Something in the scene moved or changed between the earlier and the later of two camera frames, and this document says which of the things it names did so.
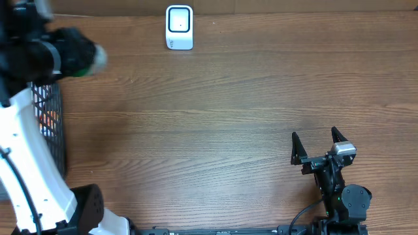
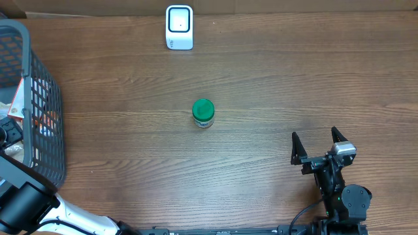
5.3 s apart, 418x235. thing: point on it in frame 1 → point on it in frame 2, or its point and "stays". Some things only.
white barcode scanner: (179, 27) stays
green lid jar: (99, 61) → (202, 111)
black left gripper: (80, 48) → (7, 129)
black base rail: (281, 230) stays
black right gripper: (312, 163) stays
